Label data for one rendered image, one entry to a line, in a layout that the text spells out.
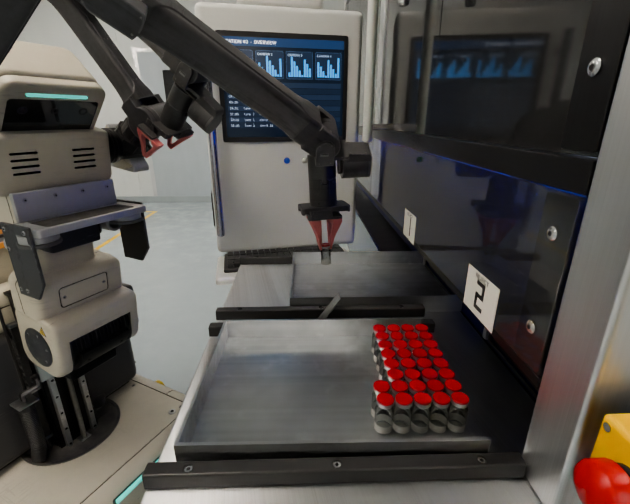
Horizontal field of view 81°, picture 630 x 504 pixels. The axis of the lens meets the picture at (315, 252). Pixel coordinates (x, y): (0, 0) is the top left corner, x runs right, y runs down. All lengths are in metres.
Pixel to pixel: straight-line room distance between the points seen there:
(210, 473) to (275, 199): 0.97
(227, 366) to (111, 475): 0.81
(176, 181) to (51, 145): 5.22
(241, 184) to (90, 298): 0.55
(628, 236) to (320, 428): 0.37
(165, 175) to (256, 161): 5.00
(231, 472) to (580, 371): 0.34
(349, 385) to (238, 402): 0.16
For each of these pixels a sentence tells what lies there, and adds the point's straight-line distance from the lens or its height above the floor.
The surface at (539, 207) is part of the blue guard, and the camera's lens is 0.43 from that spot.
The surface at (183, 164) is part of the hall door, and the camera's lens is 6.10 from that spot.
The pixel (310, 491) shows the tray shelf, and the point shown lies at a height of 0.88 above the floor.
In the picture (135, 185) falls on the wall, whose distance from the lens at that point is 6.42.
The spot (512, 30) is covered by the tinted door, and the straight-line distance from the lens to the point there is 0.54.
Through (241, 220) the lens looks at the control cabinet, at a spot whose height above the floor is 0.91.
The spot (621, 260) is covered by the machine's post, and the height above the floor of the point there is 1.14.
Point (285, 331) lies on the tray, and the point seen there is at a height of 0.89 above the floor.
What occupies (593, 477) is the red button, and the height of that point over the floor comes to 1.01.
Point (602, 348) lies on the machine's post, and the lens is 0.37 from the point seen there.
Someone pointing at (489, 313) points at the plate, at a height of 1.01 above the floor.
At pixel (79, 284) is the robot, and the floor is 0.86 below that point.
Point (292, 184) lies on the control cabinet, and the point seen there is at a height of 1.03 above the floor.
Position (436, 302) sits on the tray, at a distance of 0.77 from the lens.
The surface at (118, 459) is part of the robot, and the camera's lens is 1.40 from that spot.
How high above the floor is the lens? 1.24
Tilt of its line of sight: 20 degrees down
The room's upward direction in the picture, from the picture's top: straight up
